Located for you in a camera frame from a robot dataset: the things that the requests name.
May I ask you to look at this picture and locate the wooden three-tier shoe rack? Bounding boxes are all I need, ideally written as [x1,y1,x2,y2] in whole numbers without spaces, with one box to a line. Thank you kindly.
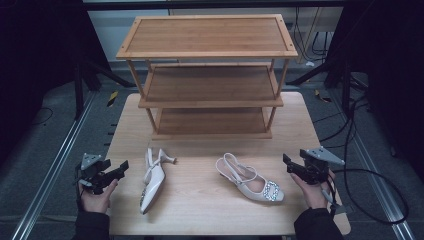
[115,13,299,141]

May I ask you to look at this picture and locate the white slingback high-heel shoe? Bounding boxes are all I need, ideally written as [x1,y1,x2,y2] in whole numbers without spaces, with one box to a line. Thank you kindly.
[138,147,178,215]
[214,152,286,203]

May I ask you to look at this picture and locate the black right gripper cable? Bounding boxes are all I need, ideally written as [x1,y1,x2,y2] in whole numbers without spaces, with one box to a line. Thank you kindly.
[319,168,410,225]

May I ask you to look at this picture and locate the aluminium floor rail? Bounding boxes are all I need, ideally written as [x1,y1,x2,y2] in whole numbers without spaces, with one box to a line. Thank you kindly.
[10,91,98,240]
[331,96,416,240]

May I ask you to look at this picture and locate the person's right hand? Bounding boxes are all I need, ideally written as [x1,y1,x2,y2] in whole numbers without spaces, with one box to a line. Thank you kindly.
[289,169,336,211]

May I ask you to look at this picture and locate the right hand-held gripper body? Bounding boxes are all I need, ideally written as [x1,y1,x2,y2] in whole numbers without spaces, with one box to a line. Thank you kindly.
[291,146,346,186]

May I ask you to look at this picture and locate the thin black floor cable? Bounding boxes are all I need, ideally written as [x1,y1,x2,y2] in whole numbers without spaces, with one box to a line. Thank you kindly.
[30,106,55,127]

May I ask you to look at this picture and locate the yellow black tape strip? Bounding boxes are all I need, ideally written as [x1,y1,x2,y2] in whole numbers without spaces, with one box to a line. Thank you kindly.
[106,90,120,108]
[313,88,333,104]

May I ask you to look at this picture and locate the grey tape piece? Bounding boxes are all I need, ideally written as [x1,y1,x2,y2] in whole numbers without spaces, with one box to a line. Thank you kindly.
[333,203,354,215]

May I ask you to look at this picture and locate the person's left hand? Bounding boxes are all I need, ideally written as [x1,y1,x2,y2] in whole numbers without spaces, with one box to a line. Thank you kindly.
[79,178,119,215]

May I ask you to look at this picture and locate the hanging black wall cables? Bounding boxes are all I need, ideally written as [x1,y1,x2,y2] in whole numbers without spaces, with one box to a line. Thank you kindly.
[292,6,332,64]

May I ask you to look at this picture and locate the black metal stand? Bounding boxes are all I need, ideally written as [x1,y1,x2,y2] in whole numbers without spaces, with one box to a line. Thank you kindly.
[73,56,138,122]
[285,56,356,118]

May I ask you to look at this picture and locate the black floor cables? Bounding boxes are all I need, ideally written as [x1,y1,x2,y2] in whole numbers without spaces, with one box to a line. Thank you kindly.
[312,74,372,149]

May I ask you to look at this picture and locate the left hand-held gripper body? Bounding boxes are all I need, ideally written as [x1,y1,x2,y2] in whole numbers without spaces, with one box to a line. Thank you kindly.
[73,152,113,196]

